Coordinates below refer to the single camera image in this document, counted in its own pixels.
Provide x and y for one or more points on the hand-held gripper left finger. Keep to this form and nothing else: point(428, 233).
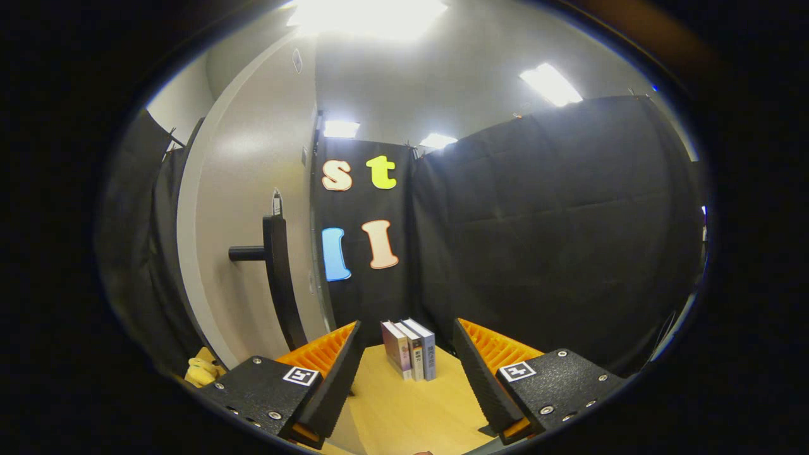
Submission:
point(338, 385)

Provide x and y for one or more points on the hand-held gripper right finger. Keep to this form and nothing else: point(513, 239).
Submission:
point(483, 385)

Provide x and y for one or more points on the light grey cabinet door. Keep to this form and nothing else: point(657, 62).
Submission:
point(240, 177)

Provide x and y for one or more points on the pink and purple book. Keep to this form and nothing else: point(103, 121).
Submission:
point(396, 351)

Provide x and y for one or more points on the white spine book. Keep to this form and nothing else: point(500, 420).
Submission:
point(417, 360)

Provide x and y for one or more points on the yellow plush toy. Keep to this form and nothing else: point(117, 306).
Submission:
point(202, 371)

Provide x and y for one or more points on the black backdrop cloth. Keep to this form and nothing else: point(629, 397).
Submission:
point(537, 240)

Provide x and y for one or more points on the small ceiling light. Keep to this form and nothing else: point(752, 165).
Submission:
point(341, 128)
point(438, 140)

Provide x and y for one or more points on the long ceiling light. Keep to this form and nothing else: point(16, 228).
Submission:
point(550, 83)

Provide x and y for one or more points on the large ceiling light panel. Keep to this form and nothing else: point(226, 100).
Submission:
point(366, 16)

